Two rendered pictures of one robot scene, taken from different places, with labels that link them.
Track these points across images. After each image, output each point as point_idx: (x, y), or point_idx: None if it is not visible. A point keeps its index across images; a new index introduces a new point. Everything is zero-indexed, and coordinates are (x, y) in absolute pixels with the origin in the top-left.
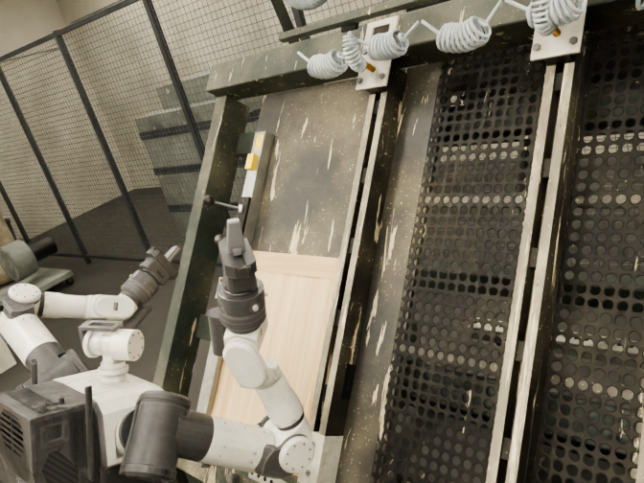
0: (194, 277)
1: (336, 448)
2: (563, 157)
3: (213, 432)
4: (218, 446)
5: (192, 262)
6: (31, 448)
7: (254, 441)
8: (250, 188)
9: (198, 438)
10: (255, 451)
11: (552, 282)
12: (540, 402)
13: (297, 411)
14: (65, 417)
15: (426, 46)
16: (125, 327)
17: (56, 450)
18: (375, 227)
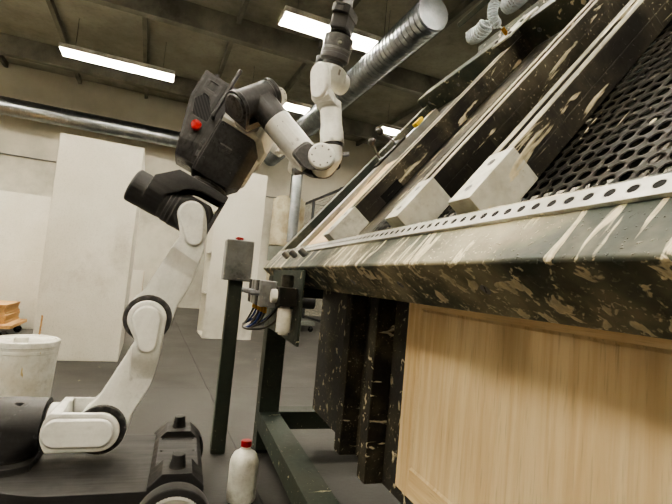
0: (351, 189)
1: (359, 224)
2: (595, 6)
3: (281, 110)
4: (279, 117)
5: (355, 179)
6: (198, 83)
7: (301, 134)
8: (409, 134)
9: (272, 105)
10: (298, 138)
11: (549, 73)
12: (499, 140)
13: (337, 135)
14: (222, 84)
15: (546, 13)
16: (292, 168)
17: (207, 95)
18: (462, 115)
